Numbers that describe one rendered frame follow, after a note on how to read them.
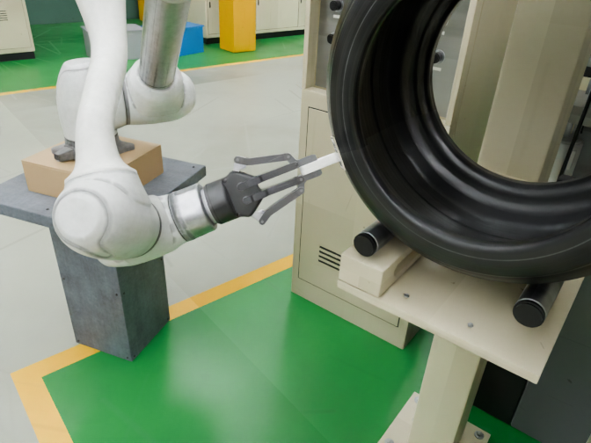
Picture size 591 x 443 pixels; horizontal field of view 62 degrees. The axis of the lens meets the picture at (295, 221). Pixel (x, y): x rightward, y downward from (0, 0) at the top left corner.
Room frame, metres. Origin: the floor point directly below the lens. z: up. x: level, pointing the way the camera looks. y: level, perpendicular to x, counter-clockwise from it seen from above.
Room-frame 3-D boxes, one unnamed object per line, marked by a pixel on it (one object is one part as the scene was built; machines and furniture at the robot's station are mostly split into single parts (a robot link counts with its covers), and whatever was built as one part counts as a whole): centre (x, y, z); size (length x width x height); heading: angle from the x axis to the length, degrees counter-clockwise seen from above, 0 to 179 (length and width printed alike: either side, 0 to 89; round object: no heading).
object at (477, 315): (0.79, -0.34, 0.80); 0.37 x 0.36 x 0.02; 54
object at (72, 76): (1.44, 0.63, 0.92); 0.18 x 0.16 x 0.22; 116
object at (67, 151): (1.41, 0.65, 0.78); 0.22 x 0.18 x 0.06; 151
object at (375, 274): (0.88, -0.23, 0.83); 0.36 x 0.09 x 0.06; 144
